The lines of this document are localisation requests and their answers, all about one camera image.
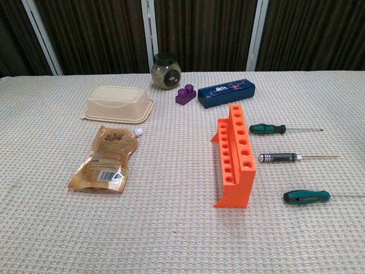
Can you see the orange tool holder rack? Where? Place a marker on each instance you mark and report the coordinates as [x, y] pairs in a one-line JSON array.
[[236, 194]]

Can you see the brown spout pouch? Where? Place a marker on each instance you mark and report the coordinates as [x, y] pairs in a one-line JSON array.
[[105, 160]]

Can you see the black metal precision screwdriver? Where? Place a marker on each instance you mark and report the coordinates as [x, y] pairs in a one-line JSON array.
[[279, 157]]

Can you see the green black striped screwdriver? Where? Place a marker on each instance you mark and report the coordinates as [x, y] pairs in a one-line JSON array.
[[268, 129]]

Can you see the beige plastic food container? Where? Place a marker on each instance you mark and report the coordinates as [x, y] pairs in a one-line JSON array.
[[114, 105]]

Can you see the grey partition post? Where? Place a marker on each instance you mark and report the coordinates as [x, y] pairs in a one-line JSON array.
[[42, 37], [150, 34], [256, 34]]

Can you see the blue printed pencil box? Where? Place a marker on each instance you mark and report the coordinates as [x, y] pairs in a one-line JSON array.
[[228, 95]]

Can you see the purple toy brick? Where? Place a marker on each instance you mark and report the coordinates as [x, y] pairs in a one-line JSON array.
[[184, 97]]

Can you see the glass jar black lid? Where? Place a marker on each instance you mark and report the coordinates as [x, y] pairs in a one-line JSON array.
[[162, 74]]

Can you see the beige woven tablecloth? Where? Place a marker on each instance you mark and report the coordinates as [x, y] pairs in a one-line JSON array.
[[171, 228]]

